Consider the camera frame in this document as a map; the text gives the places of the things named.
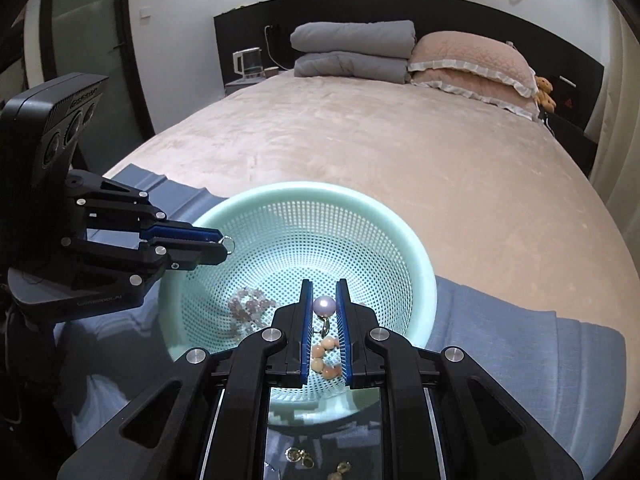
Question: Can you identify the bed with pink sheet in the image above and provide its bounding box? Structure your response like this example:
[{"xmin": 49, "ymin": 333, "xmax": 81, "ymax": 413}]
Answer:
[{"xmin": 102, "ymin": 67, "xmax": 635, "ymax": 463}]

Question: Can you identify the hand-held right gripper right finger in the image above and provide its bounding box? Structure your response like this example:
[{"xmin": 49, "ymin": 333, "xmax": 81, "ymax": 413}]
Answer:
[{"xmin": 335, "ymin": 278, "xmax": 584, "ymax": 480}]

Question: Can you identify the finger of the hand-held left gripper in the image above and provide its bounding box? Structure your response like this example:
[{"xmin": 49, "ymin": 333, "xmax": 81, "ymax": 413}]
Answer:
[
  {"xmin": 61, "ymin": 237, "xmax": 234, "ymax": 288},
  {"xmin": 70, "ymin": 171, "xmax": 225, "ymax": 244}
]

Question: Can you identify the pink bead bracelet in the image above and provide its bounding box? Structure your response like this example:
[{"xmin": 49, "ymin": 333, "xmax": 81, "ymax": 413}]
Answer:
[{"xmin": 227, "ymin": 287, "xmax": 279, "ymax": 345}]

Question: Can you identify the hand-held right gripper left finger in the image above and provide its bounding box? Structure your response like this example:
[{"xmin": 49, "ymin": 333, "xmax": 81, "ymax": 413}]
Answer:
[{"xmin": 57, "ymin": 280, "xmax": 314, "ymax": 480}]

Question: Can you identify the pink frilled pillow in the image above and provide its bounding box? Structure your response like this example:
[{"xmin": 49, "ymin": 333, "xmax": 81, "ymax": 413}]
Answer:
[
  {"xmin": 409, "ymin": 71, "xmax": 542, "ymax": 122},
  {"xmin": 407, "ymin": 30, "xmax": 537, "ymax": 99}
]

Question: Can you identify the black headboard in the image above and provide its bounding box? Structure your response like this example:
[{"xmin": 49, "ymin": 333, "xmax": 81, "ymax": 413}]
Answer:
[{"xmin": 213, "ymin": 0, "xmax": 605, "ymax": 134}]

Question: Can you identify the frosted glass door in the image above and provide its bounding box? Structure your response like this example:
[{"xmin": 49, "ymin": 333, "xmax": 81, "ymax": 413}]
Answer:
[{"xmin": 22, "ymin": 0, "xmax": 157, "ymax": 162}]

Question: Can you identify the glass electric kettle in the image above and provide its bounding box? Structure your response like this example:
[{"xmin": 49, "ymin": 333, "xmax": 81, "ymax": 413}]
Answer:
[{"xmin": 232, "ymin": 47, "xmax": 265, "ymax": 80}]

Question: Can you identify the pearl earring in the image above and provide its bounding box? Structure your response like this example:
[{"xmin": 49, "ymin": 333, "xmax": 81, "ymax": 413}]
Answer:
[{"xmin": 312, "ymin": 295, "xmax": 337, "ymax": 337}]

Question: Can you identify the grey nightstand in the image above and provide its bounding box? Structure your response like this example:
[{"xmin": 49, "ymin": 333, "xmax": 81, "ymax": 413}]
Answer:
[{"xmin": 223, "ymin": 75, "xmax": 267, "ymax": 99}]

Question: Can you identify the blue cloth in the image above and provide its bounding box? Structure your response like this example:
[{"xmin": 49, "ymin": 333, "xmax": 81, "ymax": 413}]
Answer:
[{"xmin": 51, "ymin": 162, "xmax": 629, "ymax": 480}]

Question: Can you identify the folded grey quilt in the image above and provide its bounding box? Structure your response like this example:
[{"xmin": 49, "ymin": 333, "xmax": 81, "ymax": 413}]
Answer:
[
  {"xmin": 293, "ymin": 52, "xmax": 414, "ymax": 85},
  {"xmin": 289, "ymin": 20, "xmax": 417, "ymax": 60}
]

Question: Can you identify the green plastic basket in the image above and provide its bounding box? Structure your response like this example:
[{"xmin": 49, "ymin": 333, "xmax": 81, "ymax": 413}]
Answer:
[{"xmin": 159, "ymin": 183, "xmax": 439, "ymax": 429}]

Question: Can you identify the black nightstand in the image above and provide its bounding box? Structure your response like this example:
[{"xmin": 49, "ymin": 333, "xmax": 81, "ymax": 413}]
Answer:
[{"xmin": 544, "ymin": 111, "xmax": 599, "ymax": 177}]

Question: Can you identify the brown teddy bear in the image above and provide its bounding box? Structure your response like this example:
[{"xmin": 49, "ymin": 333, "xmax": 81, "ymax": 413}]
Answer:
[{"xmin": 532, "ymin": 75, "xmax": 558, "ymax": 114}]

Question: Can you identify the peach bead bracelet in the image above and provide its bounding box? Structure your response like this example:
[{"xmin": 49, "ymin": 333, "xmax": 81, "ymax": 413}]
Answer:
[{"xmin": 309, "ymin": 337, "xmax": 344, "ymax": 381}]

